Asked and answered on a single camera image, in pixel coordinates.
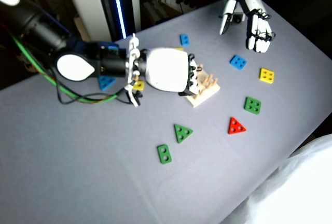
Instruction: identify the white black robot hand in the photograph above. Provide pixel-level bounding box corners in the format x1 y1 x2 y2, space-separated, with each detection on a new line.
141 47 201 97
219 0 276 53

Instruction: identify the wooden peg board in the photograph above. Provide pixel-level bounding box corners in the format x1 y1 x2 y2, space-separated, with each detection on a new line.
185 63 221 108

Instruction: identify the blue square four-hole block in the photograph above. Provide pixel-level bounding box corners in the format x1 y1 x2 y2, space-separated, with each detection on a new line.
229 54 248 71

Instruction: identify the blue triangle three-hole block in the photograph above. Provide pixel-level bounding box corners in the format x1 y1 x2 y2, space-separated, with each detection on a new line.
98 75 117 92

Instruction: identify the green triangle three-hole block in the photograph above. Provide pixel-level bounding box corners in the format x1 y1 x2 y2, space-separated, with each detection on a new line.
173 123 194 144

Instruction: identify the yellow square four-hole block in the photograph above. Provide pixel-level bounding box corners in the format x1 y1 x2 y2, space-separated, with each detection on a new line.
259 67 275 85

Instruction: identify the green rectangle two-hole block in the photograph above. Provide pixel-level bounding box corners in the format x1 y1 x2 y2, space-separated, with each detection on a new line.
157 144 173 165

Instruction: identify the red triangle three-hole block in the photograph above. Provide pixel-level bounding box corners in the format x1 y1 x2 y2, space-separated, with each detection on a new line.
228 117 247 135

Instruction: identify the green square four-hole block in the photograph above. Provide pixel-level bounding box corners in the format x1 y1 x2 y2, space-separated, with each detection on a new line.
243 96 262 116

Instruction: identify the white column with blue light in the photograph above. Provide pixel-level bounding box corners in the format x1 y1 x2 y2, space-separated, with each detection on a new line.
62 0 142 40

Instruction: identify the grey tablecloth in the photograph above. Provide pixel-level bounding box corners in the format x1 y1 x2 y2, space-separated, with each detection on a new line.
0 0 332 224

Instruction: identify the small grey camera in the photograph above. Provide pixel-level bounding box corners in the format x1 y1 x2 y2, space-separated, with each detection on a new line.
231 12 246 24

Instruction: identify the green cable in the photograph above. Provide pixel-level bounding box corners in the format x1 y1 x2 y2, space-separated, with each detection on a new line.
10 33 125 104

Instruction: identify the black cable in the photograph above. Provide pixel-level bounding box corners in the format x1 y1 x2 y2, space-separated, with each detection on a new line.
51 68 135 106

